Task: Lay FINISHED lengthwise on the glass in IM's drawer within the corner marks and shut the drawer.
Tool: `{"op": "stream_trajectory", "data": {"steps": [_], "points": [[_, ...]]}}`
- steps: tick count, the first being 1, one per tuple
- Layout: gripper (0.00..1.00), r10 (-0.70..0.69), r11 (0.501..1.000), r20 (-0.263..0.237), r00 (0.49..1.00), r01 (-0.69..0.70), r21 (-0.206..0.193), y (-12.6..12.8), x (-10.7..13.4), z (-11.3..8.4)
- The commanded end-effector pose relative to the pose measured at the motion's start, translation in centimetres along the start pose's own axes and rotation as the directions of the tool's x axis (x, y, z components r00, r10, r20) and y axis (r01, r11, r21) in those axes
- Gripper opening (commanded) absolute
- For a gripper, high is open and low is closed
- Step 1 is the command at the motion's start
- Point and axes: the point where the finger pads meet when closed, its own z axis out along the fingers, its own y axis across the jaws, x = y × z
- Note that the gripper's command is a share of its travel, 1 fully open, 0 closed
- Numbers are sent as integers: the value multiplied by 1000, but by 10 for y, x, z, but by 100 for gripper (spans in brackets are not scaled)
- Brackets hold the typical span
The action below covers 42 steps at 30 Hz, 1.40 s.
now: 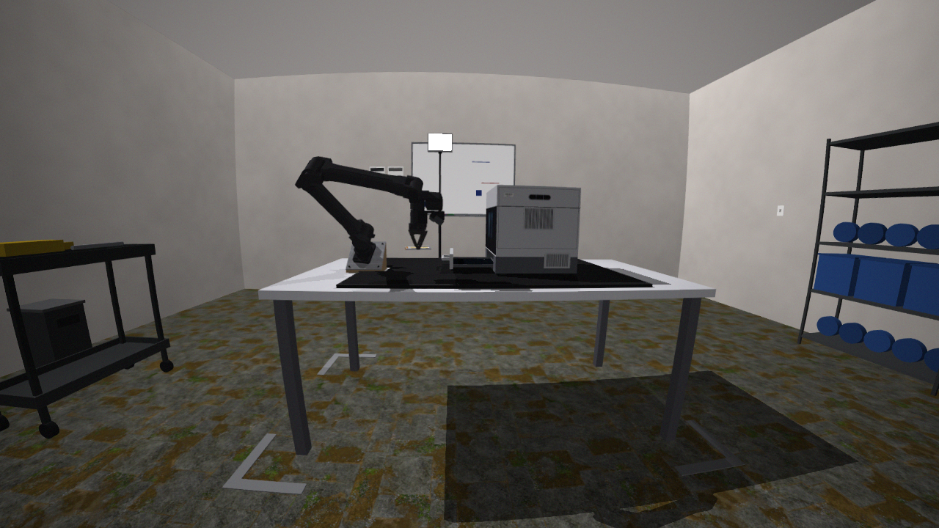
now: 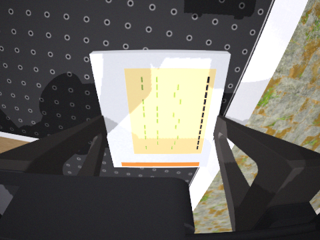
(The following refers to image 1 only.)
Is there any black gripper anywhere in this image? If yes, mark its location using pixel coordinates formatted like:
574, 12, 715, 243
409, 209, 428, 249

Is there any white gel imager box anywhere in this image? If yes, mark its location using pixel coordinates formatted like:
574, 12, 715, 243
442, 185, 581, 275

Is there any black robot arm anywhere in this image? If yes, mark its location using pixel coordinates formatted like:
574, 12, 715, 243
295, 156, 445, 264

